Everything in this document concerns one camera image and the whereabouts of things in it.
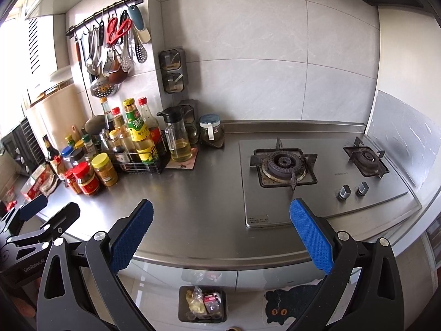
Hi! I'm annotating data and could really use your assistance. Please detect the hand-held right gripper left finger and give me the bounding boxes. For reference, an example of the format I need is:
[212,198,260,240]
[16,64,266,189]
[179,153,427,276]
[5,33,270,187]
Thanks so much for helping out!
[36,198,154,331]

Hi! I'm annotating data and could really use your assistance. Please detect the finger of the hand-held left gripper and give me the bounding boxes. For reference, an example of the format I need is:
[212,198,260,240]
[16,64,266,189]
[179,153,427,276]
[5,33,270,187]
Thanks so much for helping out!
[7,203,81,249]
[0,194,49,245]

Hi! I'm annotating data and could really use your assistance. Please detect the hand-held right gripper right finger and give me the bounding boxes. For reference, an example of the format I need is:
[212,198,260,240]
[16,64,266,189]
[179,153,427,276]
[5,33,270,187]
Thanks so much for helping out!
[287,197,404,331]

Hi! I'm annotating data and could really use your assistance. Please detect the black trash bin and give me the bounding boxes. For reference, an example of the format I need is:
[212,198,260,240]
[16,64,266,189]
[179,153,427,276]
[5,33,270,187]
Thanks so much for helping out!
[178,285,227,324]

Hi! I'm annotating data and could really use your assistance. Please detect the red white packet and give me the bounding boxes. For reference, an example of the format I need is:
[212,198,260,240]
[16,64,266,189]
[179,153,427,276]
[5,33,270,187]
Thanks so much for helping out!
[21,164,58,199]

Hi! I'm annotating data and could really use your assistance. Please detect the small red lid jar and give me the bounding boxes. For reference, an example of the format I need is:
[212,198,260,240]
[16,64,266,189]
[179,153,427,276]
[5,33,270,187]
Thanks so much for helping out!
[64,170,82,194]

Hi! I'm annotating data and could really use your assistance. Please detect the steel gas stove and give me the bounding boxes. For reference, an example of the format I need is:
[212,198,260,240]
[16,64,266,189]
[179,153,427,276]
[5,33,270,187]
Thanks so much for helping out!
[238,137,420,229]

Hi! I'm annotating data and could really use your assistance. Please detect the large red lid jar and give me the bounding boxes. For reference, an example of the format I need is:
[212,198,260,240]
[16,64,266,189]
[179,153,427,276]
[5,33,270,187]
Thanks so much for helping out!
[72,161,101,197]

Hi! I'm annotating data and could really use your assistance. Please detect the dark vinegar bottle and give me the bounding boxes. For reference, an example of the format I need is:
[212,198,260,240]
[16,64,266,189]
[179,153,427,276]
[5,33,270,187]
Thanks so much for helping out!
[42,134,61,177]

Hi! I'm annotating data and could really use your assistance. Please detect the blue cap spice jar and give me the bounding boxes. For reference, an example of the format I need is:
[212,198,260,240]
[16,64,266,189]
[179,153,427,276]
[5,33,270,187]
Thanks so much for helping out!
[61,146,75,167]

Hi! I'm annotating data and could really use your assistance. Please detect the yellow lid jar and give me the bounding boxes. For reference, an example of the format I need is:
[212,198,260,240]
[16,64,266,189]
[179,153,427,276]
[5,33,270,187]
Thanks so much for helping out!
[91,152,119,188]

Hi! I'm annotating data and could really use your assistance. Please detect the black lid jar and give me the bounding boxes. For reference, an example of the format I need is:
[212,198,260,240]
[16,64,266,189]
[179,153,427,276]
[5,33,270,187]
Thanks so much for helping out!
[71,148,87,167]

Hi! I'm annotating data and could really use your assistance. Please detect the black cat mat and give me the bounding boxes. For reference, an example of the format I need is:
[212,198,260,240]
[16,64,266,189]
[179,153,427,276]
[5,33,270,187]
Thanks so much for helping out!
[264,282,325,327]

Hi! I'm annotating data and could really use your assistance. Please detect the large burner grate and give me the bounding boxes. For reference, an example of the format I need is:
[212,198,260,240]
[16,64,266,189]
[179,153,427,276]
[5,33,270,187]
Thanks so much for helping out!
[250,138,318,191]

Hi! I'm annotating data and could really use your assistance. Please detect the green cap spice bottle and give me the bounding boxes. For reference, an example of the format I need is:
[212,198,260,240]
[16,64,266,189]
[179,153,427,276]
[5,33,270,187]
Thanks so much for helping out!
[82,134,96,156]

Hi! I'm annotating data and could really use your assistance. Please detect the dark sauce bottle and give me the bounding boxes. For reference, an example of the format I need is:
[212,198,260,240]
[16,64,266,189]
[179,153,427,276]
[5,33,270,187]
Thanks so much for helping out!
[110,134,131,165]

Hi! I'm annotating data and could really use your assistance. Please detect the pink coaster mat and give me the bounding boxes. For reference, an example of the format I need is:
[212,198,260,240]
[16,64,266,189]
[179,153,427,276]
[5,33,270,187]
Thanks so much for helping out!
[165,147,200,170]

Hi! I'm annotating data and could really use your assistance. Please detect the small burner grate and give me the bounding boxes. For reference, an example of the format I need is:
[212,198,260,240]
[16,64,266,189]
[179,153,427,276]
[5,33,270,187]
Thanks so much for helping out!
[342,137,390,179]

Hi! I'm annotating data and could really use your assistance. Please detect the beige cutting board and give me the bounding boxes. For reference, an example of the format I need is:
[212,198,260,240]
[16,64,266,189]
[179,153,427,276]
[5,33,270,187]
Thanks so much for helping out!
[24,82,87,139]

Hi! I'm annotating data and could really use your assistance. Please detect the yellow cap oil bottle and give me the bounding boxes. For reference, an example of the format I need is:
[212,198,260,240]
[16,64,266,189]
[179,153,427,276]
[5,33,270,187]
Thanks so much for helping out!
[123,98,154,165]

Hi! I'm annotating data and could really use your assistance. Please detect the dark ladle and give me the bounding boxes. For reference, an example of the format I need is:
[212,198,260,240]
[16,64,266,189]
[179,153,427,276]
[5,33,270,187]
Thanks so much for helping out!
[79,39,106,136]

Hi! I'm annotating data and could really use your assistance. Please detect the glass oil dispenser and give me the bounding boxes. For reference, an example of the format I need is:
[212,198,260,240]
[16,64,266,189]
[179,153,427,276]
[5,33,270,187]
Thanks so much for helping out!
[157,106,192,163]

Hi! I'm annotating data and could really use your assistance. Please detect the amber liquid bottle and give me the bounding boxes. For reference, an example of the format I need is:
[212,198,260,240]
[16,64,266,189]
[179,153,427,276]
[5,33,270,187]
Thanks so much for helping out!
[111,107,127,145]

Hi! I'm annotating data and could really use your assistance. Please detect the red cap clear bottle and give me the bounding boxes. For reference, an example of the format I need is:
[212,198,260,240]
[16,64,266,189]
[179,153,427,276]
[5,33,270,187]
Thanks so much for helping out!
[138,97,163,156]

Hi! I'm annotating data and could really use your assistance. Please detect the tall dark soy bottle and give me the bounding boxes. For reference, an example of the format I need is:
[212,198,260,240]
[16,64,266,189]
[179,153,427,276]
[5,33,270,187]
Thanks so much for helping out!
[100,97,113,132]

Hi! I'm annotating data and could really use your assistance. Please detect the grey seasoning box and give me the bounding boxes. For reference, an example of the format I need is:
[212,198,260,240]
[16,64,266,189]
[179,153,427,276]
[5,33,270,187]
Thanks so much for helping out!
[158,46,189,73]
[177,99,201,145]
[161,72,190,95]

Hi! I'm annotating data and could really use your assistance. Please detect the blue lid glass jar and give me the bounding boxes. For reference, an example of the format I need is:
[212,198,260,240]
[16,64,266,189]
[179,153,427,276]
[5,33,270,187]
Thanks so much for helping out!
[199,114,224,146]

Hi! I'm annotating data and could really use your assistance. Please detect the round steel skimmer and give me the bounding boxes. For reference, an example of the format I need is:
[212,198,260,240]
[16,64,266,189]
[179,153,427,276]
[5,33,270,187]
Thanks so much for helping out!
[90,28,109,98]

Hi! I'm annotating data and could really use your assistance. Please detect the brown scoop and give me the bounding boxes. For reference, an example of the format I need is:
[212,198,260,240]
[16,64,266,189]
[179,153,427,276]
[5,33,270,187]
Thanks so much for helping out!
[108,63,130,84]

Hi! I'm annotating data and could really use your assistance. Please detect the steel tongs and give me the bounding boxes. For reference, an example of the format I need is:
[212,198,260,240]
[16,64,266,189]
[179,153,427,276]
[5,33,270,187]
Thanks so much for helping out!
[86,27,101,74]

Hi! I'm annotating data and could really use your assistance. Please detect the steel slotted spoon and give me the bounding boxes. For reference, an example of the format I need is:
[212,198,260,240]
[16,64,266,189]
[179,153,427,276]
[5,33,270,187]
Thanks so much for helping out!
[133,36,147,65]
[120,34,134,74]

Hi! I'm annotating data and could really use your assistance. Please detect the red scissors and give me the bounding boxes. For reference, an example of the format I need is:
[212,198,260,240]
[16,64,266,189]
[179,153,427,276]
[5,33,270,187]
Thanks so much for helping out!
[106,17,133,48]

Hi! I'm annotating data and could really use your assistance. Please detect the blue white hanging tool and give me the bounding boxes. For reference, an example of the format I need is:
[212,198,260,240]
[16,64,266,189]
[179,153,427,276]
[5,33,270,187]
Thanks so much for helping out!
[128,4,151,44]

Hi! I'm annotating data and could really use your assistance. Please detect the black wire rack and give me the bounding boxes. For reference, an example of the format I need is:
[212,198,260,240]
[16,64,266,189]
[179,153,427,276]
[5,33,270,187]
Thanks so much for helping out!
[109,141,172,175]

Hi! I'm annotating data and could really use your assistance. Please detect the silver foil wall sheet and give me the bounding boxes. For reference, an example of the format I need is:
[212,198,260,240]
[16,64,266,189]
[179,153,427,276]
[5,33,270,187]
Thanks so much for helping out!
[364,90,441,194]

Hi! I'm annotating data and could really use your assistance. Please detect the wooden handle knife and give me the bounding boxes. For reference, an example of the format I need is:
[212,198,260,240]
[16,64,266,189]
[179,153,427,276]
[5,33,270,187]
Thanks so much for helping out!
[74,36,84,74]

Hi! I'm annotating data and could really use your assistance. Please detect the black utensil rail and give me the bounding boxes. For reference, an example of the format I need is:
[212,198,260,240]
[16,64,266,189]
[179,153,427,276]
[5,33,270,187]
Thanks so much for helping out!
[65,0,144,38]

